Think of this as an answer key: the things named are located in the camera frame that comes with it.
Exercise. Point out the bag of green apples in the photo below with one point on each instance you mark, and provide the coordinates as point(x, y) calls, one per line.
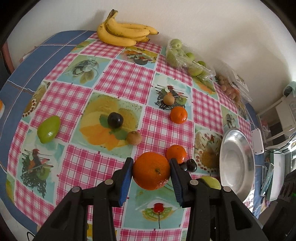
point(178, 56)

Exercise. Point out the dark cherry pair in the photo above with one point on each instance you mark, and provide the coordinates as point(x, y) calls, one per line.
point(185, 164)

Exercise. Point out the checkered fruit tablecloth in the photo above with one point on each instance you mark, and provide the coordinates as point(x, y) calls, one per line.
point(89, 83)

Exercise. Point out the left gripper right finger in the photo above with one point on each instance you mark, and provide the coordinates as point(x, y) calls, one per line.
point(215, 214)

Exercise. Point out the banana bunch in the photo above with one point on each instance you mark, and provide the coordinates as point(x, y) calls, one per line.
point(122, 34)

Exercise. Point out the small mandarin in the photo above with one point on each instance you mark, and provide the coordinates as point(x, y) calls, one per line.
point(176, 152)

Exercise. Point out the silver metal plate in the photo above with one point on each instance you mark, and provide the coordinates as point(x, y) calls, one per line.
point(236, 163)

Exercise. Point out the large orange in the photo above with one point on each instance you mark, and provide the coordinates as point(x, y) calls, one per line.
point(151, 171)

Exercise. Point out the white power adapter box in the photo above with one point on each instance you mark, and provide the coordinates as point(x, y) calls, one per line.
point(258, 147)

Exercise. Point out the blue table cover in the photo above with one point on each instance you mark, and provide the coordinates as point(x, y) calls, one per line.
point(17, 91)

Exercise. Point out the dark plum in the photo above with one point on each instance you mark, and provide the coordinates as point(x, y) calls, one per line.
point(115, 120)

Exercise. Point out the white shelf unit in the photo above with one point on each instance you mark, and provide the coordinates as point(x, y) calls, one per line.
point(277, 122)

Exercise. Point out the clear box of longans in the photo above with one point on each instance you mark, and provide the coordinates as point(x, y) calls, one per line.
point(232, 84)

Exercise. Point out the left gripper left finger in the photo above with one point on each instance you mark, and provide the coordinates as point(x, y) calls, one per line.
point(68, 221)

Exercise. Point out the green mango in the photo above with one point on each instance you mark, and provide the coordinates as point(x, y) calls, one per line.
point(48, 129)
point(211, 182)

